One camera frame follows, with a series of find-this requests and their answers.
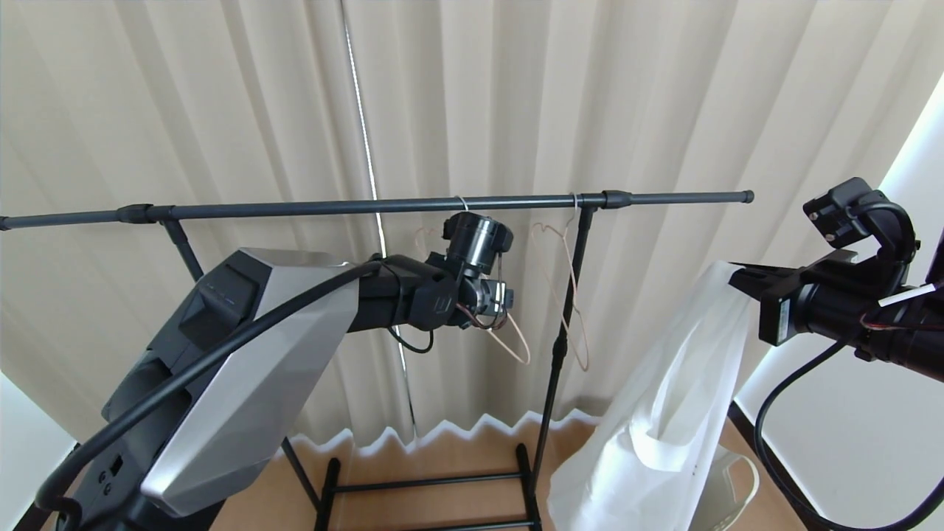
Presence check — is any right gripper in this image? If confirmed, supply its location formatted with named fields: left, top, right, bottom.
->
left=756, top=251, right=878, bottom=349

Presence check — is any white printed t-shirt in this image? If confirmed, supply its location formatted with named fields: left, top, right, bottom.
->
left=548, top=260, right=754, bottom=531

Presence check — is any pink clothes hanger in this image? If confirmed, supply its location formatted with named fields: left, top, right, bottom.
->
left=413, top=225, right=532, bottom=367
left=531, top=194, right=591, bottom=373

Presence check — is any white laundry basket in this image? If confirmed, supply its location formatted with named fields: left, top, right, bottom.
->
left=693, top=452, right=760, bottom=531

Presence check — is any black clothes rack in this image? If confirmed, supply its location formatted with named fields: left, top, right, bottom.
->
left=0, top=189, right=755, bottom=531

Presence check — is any beige curtain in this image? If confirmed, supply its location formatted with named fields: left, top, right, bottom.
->
left=0, top=0, right=944, bottom=451

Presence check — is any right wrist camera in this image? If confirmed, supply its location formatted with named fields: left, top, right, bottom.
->
left=802, top=177, right=920, bottom=296

